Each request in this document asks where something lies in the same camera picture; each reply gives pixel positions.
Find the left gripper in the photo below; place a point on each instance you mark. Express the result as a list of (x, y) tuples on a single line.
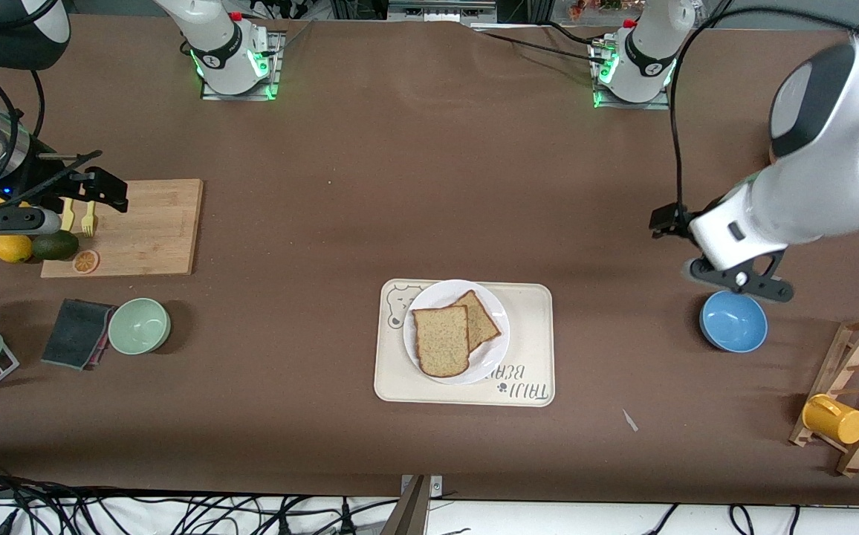
[(669, 221)]

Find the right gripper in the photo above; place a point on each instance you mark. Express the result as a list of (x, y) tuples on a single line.
[(37, 181)]

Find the brown bread slice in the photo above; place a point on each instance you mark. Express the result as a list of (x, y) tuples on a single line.
[(441, 342), (485, 323)]

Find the white round plate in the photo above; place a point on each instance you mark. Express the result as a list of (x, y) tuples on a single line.
[(493, 357)]

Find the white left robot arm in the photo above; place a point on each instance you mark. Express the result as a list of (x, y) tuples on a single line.
[(838, 148)]

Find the yellow plastic fork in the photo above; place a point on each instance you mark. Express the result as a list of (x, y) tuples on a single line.
[(88, 224)]

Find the yellow plastic knife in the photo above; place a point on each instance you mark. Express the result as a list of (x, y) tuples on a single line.
[(67, 221)]

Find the wooden cutting board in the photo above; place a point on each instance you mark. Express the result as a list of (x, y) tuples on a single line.
[(154, 230)]

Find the orange fruit slice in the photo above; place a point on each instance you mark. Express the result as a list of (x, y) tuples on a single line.
[(85, 261)]

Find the dark green avocado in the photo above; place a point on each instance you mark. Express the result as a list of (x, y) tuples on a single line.
[(56, 247)]

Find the blue bowl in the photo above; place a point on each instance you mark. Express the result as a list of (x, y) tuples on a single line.
[(733, 323)]

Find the pale green bowl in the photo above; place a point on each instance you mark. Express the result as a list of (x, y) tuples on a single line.
[(139, 327)]

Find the dark grey sponge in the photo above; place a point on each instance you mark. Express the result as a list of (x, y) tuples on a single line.
[(73, 334)]

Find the beige bear print tray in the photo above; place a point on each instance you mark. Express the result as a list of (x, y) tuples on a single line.
[(530, 334)]

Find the small white paper scrap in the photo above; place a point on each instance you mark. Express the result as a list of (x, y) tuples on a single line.
[(629, 420)]

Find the wooden mug rack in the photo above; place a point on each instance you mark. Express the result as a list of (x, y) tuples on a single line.
[(857, 349)]

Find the yellow mug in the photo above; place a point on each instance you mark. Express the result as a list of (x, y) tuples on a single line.
[(834, 420)]

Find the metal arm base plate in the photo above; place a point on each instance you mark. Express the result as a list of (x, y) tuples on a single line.
[(660, 103), (266, 91)]

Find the metal clamp bracket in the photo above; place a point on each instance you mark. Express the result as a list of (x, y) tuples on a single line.
[(415, 509)]

